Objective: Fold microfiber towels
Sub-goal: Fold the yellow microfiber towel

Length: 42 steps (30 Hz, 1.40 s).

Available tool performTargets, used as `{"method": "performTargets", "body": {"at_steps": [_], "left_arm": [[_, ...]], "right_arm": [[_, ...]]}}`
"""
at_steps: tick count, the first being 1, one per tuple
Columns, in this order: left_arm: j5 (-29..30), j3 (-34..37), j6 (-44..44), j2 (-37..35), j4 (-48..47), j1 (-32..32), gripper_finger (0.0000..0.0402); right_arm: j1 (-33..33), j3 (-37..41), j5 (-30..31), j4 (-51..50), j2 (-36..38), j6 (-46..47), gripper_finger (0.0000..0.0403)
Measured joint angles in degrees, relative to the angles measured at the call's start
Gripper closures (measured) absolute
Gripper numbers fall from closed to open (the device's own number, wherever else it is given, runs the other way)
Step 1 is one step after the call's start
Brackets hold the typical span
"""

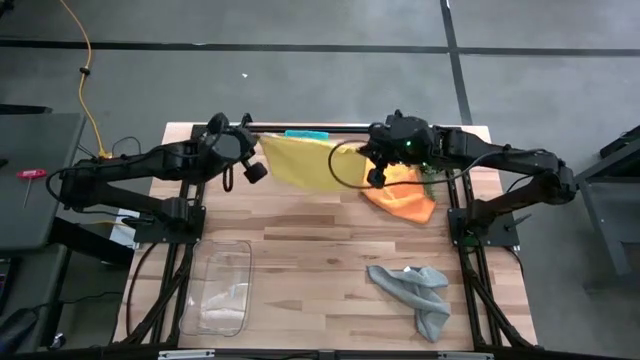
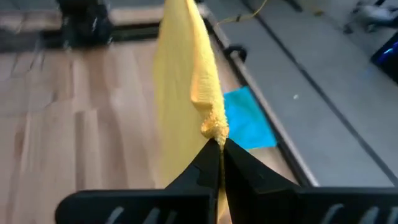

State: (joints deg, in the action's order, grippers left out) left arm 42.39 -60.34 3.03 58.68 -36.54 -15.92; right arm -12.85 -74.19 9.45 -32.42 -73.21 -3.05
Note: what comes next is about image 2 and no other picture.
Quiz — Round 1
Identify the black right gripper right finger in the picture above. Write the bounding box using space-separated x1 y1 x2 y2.
223 138 398 224

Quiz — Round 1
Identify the yellow microfiber towel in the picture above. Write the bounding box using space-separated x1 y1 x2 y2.
152 0 230 224

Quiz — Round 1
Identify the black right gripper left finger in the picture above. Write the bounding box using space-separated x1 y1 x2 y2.
55 138 222 224

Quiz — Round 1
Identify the black device with blue light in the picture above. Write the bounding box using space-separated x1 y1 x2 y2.
369 30 398 84

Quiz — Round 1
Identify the yellow power cable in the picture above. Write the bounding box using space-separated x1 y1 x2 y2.
216 0 269 26

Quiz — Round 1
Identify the black frame handle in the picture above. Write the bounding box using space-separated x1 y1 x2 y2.
223 45 248 63

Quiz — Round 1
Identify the teal microfiber towel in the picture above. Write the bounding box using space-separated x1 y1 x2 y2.
223 86 277 151

